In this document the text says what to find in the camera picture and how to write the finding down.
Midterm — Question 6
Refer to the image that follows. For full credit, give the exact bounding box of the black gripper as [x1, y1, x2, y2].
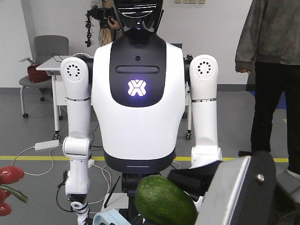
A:
[167, 151, 300, 225]

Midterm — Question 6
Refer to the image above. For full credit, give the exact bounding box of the green avocado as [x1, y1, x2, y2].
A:
[145, 177, 198, 225]

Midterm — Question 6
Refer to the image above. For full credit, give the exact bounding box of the red cherry tomato bunch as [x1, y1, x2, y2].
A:
[0, 165, 29, 217]

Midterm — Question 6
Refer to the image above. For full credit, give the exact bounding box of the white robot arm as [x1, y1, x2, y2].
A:
[60, 48, 300, 225]
[189, 54, 222, 168]

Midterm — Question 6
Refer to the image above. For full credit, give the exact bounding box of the light blue plastic basket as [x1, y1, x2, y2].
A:
[93, 209, 131, 225]

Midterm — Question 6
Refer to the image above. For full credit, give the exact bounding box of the person in dark trousers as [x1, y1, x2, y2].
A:
[235, 0, 300, 178]

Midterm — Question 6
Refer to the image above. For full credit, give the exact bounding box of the white power strip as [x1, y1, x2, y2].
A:
[34, 140, 60, 150]

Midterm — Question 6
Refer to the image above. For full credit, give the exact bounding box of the white folding table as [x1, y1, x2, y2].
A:
[36, 53, 192, 140]

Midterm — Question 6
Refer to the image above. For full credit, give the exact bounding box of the red bag on chair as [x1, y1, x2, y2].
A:
[27, 65, 50, 83]

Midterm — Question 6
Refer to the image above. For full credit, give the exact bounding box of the grey office chair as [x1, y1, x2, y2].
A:
[19, 35, 69, 118]

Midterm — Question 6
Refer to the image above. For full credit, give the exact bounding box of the person with camera rig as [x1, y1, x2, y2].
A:
[85, 0, 122, 47]

